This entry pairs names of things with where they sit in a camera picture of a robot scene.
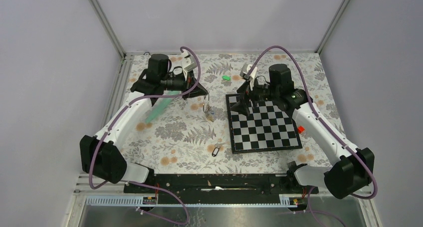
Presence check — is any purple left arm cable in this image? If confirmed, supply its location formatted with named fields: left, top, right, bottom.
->
left=88, top=46, right=202, bottom=226

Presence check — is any floral patterned table mat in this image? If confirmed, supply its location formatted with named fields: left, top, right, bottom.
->
left=112, top=53, right=359, bottom=175

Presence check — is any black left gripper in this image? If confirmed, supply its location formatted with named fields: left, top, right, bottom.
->
left=161, top=68, right=208, bottom=100

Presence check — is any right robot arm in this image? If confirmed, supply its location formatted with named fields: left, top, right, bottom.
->
left=231, top=64, right=378, bottom=199

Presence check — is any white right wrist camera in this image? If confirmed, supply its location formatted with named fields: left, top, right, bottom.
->
left=240, top=64, right=257, bottom=90

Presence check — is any silver keyring with clips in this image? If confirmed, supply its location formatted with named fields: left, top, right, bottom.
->
left=203, top=94, right=215, bottom=122

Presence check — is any green key tag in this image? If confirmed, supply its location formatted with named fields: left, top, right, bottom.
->
left=222, top=75, right=231, bottom=81

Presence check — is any red key tag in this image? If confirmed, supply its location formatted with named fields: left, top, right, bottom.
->
left=297, top=126, right=305, bottom=134

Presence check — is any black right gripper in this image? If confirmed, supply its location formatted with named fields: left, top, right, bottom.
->
left=230, top=76, right=279, bottom=117

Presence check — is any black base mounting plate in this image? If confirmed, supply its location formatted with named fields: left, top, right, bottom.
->
left=123, top=173, right=320, bottom=205

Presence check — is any white slotted cable duct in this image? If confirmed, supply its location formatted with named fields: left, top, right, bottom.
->
left=85, top=195, right=297, bottom=208

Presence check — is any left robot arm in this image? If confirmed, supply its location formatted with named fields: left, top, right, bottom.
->
left=79, top=49, right=208, bottom=193

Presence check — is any black white chessboard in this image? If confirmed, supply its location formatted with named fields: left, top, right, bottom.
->
left=225, top=94, right=302, bottom=154

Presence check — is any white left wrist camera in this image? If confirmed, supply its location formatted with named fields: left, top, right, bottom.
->
left=182, top=55, right=198, bottom=72

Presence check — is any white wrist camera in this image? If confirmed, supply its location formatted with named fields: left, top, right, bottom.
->
left=240, top=64, right=257, bottom=90
left=182, top=55, right=198, bottom=72

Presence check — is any key with black tag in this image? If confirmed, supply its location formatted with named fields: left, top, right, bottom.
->
left=211, top=143, right=226, bottom=157

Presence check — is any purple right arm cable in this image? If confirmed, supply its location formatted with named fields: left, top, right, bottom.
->
left=246, top=45, right=379, bottom=227

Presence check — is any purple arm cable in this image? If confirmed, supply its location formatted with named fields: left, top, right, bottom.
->
left=246, top=45, right=379, bottom=227
left=88, top=46, right=202, bottom=226

